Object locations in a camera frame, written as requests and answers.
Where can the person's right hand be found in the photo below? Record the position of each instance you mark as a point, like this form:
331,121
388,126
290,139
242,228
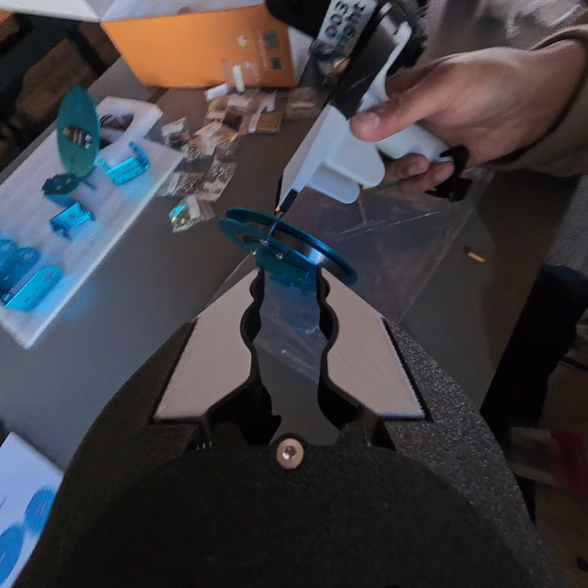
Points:
482,101

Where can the white foam block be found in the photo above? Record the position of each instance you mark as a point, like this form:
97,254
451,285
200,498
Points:
147,115

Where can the white foam board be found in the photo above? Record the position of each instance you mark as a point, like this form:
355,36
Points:
115,206

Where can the brass hex standoff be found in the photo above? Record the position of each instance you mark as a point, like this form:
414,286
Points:
475,255

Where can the blue metal bracket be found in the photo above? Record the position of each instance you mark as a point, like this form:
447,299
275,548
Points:
16,262
36,285
69,223
126,164

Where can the blue flanged bracket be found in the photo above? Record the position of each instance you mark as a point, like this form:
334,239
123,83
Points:
59,189

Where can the pile of small screw bags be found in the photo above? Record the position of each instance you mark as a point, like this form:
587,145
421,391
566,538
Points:
220,138

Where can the white instruction booklet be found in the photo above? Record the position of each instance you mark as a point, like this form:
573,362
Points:
23,482

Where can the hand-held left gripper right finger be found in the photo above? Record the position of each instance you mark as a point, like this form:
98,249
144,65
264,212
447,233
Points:
367,363

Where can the blue disc bearing assembly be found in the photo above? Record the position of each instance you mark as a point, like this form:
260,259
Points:
239,226

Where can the clear plastic bag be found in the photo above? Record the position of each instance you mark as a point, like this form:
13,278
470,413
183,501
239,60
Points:
404,239

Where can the orange cardboard box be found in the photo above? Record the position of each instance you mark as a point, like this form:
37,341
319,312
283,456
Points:
193,50

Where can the person's right forearm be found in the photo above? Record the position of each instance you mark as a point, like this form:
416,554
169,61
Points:
528,23

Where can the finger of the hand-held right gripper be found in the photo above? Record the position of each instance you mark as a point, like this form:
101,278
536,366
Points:
312,147

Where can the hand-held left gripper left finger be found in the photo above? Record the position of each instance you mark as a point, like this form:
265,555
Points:
211,363

